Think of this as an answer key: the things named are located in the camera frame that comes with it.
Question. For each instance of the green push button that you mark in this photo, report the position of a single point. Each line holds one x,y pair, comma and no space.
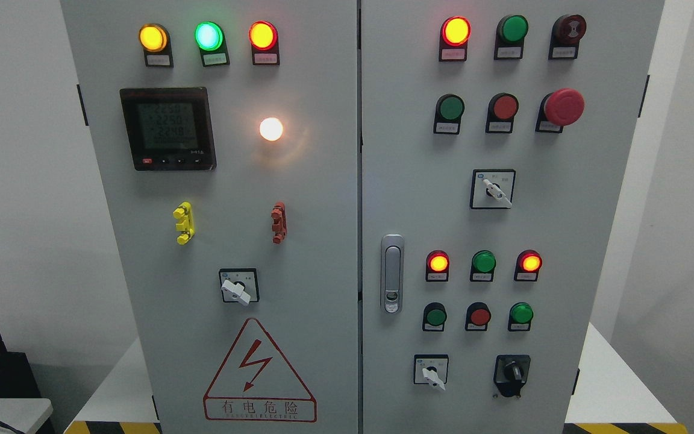
520,317
434,317
448,114

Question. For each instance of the red push button lower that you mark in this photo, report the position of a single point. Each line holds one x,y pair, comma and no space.
477,317

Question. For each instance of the right grey cabinet door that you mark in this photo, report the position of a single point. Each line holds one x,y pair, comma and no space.
418,184

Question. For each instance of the red terminal clip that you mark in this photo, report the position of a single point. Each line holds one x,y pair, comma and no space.
279,222

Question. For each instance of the left grey cabinet door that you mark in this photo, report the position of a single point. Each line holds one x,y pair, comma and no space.
308,284

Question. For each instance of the red lit indicator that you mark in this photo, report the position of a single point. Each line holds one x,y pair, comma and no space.
437,266
528,265
454,35

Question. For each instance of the yellow terminal clip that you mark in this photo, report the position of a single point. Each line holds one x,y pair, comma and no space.
184,225

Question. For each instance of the green lit indicator light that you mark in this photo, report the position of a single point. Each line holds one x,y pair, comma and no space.
211,42

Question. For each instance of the grey cabinet door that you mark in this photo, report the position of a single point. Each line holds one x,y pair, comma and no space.
418,184
308,284

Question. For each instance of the red lit indicator lower right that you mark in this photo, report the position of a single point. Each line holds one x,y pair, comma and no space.
528,265

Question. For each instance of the white platform base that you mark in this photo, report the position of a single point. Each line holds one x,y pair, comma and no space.
607,390

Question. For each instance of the green indicator lower middle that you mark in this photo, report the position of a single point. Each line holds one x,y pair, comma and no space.
482,266

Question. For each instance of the yellow indicator light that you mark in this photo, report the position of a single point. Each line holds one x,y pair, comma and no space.
155,42

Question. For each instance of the red electric warning sticker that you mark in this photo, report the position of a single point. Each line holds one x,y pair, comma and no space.
256,382

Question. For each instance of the white rotary light switch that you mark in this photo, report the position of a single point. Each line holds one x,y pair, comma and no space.
239,285

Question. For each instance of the white rotary switch upper right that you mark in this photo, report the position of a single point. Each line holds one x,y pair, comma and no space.
492,188

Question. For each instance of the black digital power meter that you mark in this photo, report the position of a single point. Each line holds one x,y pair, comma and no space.
169,129

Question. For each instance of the green push button lower right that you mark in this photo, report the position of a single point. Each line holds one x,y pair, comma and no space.
520,317

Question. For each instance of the small clear lamp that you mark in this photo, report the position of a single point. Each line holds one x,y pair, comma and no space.
271,129

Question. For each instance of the green indicator top right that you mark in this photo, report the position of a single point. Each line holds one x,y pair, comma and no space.
509,39

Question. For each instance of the black rotary selector switch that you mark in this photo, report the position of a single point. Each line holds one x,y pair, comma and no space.
511,373

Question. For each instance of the red push button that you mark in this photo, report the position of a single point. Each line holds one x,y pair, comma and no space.
477,317
501,112

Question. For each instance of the white table left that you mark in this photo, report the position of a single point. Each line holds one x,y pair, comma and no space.
30,415

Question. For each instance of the red lit indicator lower left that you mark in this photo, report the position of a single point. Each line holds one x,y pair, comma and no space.
437,266

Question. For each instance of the red lit indicator left door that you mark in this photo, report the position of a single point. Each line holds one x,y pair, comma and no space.
263,37

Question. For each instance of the green push button upper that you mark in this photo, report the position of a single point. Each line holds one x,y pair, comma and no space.
448,114

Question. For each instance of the red emergency stop button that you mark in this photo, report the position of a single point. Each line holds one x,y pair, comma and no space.
558,109

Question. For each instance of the white rotary switch bottom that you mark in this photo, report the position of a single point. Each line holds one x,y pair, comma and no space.
431,370

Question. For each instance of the dark red buzzer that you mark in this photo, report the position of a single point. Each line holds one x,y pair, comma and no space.
566,35

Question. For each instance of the red push button upper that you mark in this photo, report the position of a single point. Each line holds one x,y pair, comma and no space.
501,112

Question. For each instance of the red lit indicator top right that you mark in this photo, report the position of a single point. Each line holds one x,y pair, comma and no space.
454,35

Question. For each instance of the silver door handle lock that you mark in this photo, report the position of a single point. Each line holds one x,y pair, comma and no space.
391,272

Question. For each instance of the green push button lower left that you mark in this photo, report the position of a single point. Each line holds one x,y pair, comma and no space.
434,317

